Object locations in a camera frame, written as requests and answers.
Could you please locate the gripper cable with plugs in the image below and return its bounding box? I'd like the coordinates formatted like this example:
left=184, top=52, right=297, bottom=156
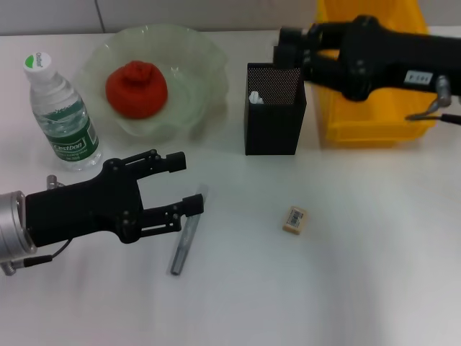
left=405, top=74, right=461, bottom=126
left=0, top=174, right=73, bottom=277

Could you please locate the right gripper cable with plugs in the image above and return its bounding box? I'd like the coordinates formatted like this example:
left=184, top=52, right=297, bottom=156
left=405, top=74, right=461, bottom=126

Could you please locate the clear water bottle green label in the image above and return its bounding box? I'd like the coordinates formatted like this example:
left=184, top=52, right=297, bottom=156
left=22, top=53, right=105, bottom=174

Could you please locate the yellow plastic bin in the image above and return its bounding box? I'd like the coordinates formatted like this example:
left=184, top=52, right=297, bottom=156
left=312, top=0, right=439, bottom=149

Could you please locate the beige eraser with barcode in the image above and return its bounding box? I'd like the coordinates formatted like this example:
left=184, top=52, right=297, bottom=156
left=281, top=205, right=309, bottom=236

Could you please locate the green glass fruit plate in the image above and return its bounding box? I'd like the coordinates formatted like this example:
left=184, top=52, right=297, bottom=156
left=76, top=24, right=230, bottom=140

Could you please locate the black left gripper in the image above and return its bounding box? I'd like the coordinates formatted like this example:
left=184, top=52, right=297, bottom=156
left=24, top=148, right=205, bottom=249

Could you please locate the black mesh pen holder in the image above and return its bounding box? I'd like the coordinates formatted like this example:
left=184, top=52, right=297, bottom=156
left=244, top=62, right=308, bottom=157

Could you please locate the left gripper cable with plugs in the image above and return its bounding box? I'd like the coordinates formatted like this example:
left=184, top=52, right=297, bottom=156
left=0, top=174, right=73, bottom=277

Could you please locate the grey metal rod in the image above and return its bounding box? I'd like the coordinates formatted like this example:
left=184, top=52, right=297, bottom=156
left=169, top=183, right=210, bottom=277

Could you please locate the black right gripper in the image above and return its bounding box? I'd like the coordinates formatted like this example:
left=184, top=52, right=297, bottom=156
left=272, top=14, right=461, bottom=103

